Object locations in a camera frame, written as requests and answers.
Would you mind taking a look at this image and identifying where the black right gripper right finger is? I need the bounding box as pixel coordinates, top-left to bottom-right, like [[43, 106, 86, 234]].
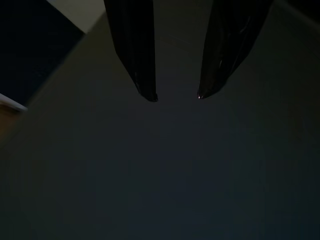
[[196, 0, 275, 100]]

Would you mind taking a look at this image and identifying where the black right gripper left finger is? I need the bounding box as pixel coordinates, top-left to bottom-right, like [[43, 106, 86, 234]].
[[103, 0, 159, 103]]

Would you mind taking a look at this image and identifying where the black floor mat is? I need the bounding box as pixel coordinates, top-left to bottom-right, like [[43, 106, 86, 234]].
[[0, 0, 85, 107]]

